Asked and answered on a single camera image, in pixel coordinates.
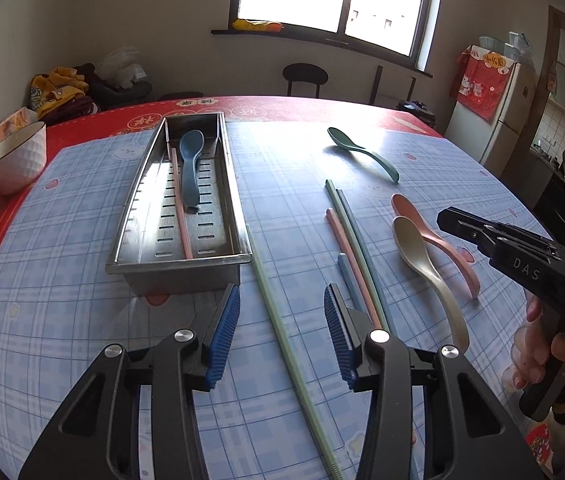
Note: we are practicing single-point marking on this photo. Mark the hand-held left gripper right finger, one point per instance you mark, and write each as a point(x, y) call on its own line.
point(337, 335)

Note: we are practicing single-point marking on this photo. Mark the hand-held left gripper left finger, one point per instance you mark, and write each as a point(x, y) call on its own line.
point(222, 330)

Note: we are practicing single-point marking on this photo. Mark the light green chopstick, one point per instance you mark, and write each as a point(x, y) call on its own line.
point(282, 320)

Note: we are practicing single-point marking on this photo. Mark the beige spoon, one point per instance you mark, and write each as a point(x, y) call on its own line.
point(410, 245)

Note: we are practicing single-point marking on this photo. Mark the blue chopstick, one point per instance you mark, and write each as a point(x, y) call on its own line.
point(345, 270)

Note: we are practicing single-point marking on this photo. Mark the pink spoon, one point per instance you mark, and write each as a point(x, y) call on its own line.
point(405, 207)

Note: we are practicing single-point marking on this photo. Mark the pink chopstick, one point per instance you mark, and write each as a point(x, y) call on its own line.
point(181, 205)
point(342, 245)

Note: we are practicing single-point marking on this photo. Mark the metal perforated utensil tray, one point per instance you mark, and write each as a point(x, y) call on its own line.
point(212, 220)

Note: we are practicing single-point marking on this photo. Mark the green spoon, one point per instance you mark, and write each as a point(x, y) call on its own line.
point(342, 139)

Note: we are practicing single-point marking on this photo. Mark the person's right hand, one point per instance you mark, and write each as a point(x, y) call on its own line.
point(530, 355)

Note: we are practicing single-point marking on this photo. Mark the kitchen counter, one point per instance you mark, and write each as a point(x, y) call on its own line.
point(547, 160)

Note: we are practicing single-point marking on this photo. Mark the white fridge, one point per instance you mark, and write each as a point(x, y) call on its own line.
point(510, 110)

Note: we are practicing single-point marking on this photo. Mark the black small appliance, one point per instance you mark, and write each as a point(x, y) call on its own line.
point(416, 112)

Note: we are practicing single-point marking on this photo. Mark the red printed cloth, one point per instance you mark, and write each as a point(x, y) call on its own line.
point(482, 82)

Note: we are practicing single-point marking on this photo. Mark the blue spoon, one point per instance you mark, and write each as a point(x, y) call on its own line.
point(191, 160)

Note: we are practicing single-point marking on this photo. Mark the blue plaid table mat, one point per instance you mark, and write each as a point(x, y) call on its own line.
point(287, 160)

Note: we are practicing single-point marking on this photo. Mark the black round-back chair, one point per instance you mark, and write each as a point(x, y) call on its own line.
point(305, 71)

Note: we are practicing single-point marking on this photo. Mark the red printed tablecloth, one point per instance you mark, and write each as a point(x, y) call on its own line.
point(272, 107)

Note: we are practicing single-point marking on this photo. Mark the dark window sill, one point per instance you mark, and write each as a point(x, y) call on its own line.
point(322, 42)

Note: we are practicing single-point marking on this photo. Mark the black round stool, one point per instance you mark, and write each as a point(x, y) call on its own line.
point(180, 96)

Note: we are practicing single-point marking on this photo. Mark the dark clothing pile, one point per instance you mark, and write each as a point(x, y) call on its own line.
point(112, 92)

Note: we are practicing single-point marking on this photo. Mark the white dimpled bowl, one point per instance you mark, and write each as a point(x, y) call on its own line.
point(17, 165)

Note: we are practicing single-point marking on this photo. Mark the clear plastic bag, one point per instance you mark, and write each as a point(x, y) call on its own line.
point(120, 65)

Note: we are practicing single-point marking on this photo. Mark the yellow orange packet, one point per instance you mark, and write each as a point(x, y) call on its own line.
point(255, 25)

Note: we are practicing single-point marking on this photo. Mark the yellow snack bag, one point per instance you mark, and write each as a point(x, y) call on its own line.
point(57, 85)

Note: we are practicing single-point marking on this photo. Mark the wooden door frame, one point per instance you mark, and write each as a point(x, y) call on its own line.
point(552, 25)

